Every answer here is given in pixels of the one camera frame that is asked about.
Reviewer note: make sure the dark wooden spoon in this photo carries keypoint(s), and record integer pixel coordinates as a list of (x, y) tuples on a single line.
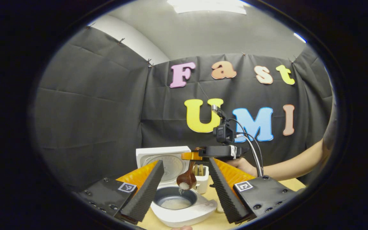
[(187, 182)]

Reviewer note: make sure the black backdrop cloth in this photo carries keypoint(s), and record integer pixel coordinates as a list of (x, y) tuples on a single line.
[(91, 121)]

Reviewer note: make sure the white rice cooker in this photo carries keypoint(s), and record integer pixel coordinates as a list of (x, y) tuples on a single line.
[(184, 215)]

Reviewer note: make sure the large ceiling light panel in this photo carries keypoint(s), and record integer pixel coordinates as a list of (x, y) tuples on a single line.
[(209, 5)]

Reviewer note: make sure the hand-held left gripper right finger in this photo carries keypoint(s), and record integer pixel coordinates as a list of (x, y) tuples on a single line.
[(224, 195)]

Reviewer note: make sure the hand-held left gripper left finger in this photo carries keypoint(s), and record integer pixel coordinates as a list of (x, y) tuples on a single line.
[(145, 195)]

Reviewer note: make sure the white chopstick holder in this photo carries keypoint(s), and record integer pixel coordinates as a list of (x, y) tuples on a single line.
[(203, 185)]

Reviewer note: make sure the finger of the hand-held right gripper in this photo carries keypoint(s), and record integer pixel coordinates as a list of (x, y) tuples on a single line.
[(191, 156)]

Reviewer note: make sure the grey shirt sleeve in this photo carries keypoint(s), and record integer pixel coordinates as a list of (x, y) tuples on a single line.
[(330, 127)]

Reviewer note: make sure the small ceiling light panel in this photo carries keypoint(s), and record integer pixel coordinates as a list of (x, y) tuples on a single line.
[(300, 37)]

